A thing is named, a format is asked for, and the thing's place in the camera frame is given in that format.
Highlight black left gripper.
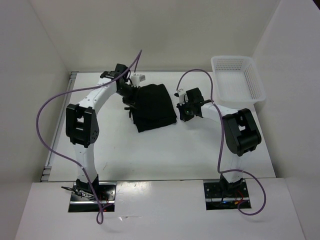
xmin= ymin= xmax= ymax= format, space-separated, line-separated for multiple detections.
xmin=116 ymin=84 xmax=141 ymax=111

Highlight black shorts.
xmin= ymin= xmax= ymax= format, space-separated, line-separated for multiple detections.
xmin=122 ymin=84 xmax=177 ymax=133

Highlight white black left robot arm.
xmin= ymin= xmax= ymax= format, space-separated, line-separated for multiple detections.
xmin=65 ymin=63 xmax=146 ymax=200

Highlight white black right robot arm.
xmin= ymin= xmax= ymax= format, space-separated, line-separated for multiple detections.
xmin=174 ymin=88 xmax=262 ymax=197

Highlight white plastic mesh basket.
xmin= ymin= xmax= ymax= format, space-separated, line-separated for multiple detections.
xmin=210 ymin=55 xmax=266 ymax=104

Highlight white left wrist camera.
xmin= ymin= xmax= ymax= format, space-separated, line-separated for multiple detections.
xmin=130 ymin=73 xmax=146 ymax=88

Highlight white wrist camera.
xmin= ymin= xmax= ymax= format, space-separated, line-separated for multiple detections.
xmin=174 ymin=88 xmax=189 ymax=105
xmin=130 ymin=73 xmax=146 ymax=88

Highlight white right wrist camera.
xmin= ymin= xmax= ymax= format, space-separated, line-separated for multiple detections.
xmin=174 ymin=88 xmax=189 ymax=105

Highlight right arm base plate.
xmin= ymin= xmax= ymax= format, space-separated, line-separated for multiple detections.
xmin=203 ymin=180 xmax=252 ymax=211

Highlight aluminium table edge rail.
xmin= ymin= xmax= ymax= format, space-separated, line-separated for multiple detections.
xmin=39 ymin=71 xmax=78 ymax=182

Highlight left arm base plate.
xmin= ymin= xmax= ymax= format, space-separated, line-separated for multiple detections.
xmin=63 ymin=181 xmax=117 ymax=213

